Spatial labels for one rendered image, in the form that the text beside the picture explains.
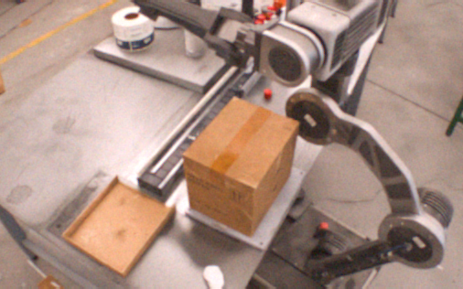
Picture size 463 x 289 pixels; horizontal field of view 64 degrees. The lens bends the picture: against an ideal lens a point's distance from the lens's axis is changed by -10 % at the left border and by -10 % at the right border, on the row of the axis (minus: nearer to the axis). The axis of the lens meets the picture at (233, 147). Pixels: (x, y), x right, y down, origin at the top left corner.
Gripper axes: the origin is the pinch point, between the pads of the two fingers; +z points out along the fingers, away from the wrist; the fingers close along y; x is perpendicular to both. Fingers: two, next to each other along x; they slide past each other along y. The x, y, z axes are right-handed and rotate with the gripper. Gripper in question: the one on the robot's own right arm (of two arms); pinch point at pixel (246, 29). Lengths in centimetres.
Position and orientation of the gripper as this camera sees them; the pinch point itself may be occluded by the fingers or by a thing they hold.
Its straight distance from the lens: 192.0
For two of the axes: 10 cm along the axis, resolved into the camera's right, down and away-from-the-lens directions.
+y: -4.9, 6.2, -6.1
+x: 8.7, 3.6, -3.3
